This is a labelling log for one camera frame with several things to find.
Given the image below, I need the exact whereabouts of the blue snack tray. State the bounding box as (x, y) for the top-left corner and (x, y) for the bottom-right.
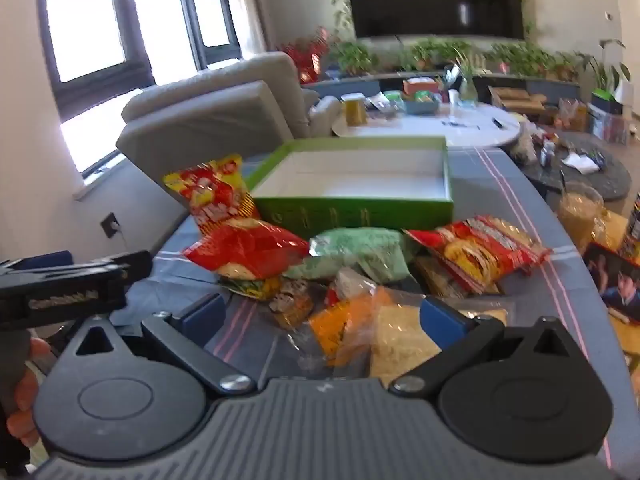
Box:
(402, 90), (442, 116)

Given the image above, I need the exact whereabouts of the white round coffee table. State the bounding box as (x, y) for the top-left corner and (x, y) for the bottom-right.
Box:
(332, 103), (521, 148)

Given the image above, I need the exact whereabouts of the smartphone with red case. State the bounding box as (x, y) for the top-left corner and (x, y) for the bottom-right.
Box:
(582, 243), (640, 325)

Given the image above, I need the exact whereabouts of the yellow red snack bag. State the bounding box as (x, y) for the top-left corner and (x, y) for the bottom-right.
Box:
(163, 154), (259, 236)

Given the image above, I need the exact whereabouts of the clear bag of crackers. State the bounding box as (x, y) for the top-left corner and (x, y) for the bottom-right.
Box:
(369, 292), (515, 388)

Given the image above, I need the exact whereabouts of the blue striped tablecloth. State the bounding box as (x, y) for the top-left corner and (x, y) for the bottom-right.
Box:
(111, 148), (639, 478)

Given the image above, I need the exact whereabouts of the dark marble round table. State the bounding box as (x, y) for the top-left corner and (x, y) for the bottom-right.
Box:
(514, 130), (633, 212)

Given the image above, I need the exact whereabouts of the green cardboard box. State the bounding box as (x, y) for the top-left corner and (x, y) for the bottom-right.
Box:
(245, 136), (454, 238)

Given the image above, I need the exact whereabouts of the small brown cookie pack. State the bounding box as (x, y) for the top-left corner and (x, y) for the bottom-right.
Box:
(269, 280), (322, 330)

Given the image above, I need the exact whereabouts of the red flower arrangement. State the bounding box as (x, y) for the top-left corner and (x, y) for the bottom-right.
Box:
(278, 27), (330, 84)

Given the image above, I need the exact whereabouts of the black pen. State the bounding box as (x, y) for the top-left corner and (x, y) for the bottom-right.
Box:
(442, 120), (480, 129)

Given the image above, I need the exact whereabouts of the glass vase with plant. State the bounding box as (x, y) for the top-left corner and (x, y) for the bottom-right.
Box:
(454, 51), (485, 105)

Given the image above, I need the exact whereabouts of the wall power outlet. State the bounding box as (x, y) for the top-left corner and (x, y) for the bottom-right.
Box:
(100, 212), (120, 240)

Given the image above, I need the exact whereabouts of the cardboard box on floor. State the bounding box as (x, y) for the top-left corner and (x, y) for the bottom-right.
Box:
(489, 87), (548, 114)

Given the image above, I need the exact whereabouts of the orange cracker pack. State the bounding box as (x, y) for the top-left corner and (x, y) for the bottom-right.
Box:
(308, 287), (392, 367)

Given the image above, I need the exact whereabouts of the dark drink can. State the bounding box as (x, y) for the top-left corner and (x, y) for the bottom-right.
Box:
(618, 194), (640, 261)

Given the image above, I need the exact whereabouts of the yellow canister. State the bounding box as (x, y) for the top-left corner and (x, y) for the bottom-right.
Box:
(341, 92), (368, 127)

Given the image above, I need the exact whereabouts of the red chip bag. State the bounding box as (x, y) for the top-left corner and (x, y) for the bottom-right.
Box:
(182, 218), (309, 281)

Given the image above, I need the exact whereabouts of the red noodle snack bag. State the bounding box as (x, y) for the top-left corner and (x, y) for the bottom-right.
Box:
(404, 216), (552, 294)

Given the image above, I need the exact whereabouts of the beige sofa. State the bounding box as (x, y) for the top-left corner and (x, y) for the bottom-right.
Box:
(116, 52), (343, 207)

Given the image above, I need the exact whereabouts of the person's left hand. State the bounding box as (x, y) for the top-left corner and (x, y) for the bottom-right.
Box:
(6, 364), (40, 448)

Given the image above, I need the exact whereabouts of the light green snack bag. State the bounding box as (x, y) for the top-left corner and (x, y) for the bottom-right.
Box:
(283, 228), (420, 284)

